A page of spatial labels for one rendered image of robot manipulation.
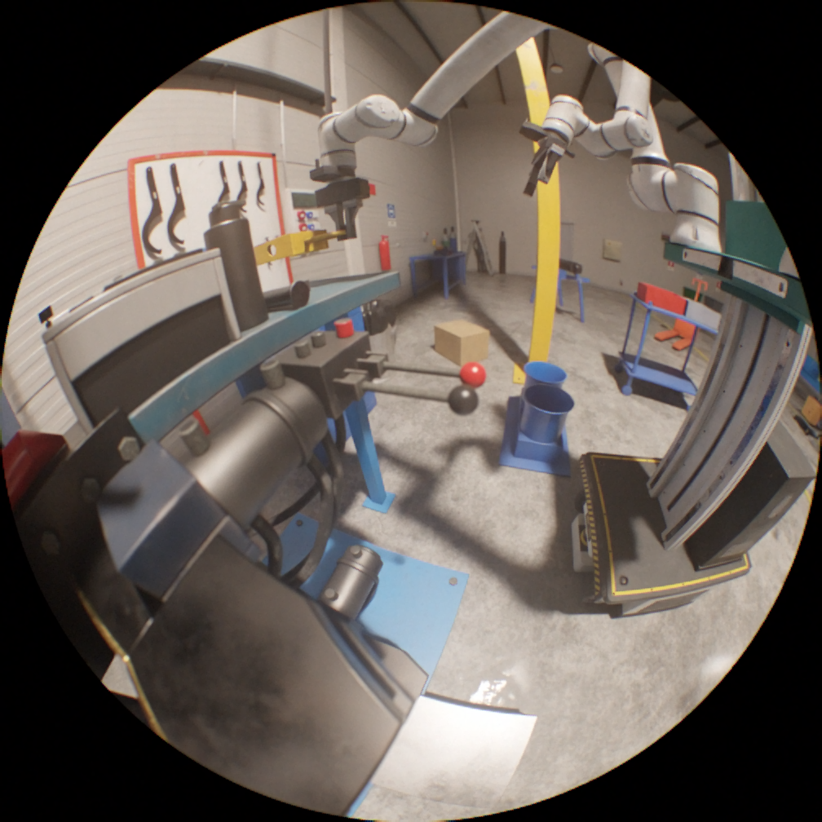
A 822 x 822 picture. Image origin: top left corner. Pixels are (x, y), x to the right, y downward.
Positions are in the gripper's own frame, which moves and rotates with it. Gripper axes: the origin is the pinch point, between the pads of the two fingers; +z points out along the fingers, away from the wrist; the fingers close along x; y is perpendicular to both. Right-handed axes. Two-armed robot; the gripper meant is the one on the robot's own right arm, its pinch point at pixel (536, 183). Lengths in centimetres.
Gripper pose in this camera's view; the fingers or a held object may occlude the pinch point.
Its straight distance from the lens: 77.8
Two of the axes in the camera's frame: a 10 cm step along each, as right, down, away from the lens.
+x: 1.4, -4.9, 8.6
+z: -3.4, 7.9, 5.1
